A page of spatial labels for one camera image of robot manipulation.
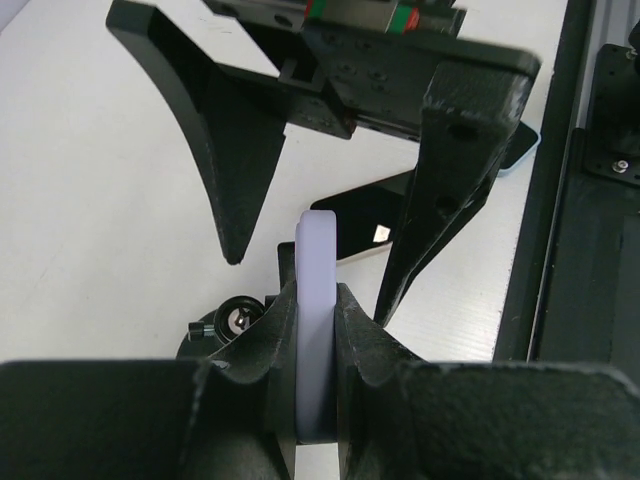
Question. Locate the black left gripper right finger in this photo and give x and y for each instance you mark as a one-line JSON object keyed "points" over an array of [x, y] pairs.
{"points": [[401, 417]]}

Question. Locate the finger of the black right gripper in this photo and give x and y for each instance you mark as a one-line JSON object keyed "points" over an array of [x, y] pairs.
{"points": [[468, 117], [235, 144]]}

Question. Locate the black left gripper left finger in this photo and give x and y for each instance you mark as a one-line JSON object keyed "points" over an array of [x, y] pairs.
{"points": [[226, 416]]}

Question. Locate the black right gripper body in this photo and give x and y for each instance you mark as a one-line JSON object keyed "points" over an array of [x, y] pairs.
{"points": [[374, 60]]}

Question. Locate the black clamp phone stand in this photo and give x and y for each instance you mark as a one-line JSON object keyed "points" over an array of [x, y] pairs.
{"points": [[236, 315]]}

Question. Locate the phone with lilac case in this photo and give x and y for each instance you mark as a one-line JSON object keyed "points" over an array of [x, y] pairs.
{"points": [[316, 295]]}

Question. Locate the phone with cream case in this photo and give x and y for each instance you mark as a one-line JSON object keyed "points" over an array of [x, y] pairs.
{"points": [[366, 216]]}

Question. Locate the phone with blue case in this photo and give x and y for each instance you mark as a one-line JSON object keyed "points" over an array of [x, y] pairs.
{"points": [[525, 140]]}

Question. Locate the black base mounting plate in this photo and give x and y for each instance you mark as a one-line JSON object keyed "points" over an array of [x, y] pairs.
{"points": [[573, 295]]}

